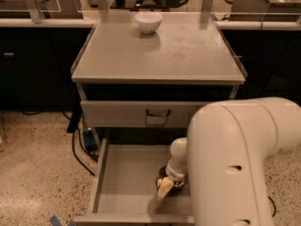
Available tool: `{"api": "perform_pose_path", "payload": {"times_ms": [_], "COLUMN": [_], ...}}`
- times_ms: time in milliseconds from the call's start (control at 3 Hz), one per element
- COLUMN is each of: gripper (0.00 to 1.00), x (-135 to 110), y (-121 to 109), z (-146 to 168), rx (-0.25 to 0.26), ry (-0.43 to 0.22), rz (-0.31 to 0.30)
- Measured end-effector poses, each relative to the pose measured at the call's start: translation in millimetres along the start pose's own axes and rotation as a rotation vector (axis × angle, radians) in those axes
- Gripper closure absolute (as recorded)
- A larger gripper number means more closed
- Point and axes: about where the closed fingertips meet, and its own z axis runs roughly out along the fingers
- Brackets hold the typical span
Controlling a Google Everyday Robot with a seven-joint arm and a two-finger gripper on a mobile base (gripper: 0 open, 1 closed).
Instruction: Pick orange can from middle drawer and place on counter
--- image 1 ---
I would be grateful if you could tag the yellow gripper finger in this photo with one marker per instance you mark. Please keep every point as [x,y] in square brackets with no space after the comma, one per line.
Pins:
[164,185]

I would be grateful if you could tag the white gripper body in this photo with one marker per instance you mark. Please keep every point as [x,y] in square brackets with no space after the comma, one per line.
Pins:
[174,173]

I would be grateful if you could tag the crushed orange soda can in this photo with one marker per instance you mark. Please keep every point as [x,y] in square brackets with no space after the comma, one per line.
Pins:
[179,184]

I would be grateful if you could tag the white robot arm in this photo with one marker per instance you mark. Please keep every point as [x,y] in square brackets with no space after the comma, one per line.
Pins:
[223,154]

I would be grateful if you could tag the open grey middle drawer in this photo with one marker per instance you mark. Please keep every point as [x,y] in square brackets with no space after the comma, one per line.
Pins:
[124,191]

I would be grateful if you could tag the grey drawer cabinet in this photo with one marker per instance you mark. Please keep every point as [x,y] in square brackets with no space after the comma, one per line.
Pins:
[185,60]

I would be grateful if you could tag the closed grey top drawer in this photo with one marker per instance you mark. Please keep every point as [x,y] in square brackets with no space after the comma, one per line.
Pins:
[132,114]

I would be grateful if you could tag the blue power box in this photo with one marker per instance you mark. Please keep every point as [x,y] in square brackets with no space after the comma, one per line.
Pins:
[89,141]

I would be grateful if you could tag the blue floor tape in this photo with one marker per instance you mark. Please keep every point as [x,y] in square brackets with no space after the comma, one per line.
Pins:
[55,222]

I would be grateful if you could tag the white ceramic bowl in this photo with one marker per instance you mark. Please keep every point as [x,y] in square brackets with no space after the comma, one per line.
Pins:
[148,22]

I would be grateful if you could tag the black drawer handle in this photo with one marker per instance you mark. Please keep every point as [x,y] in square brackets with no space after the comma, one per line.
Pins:
[164,114]

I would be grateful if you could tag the white horizontal rail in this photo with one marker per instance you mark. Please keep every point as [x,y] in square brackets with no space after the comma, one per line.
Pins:
[231,25]

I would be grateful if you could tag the left metal bracket post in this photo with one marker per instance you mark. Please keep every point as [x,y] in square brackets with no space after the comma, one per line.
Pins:
[34,11]

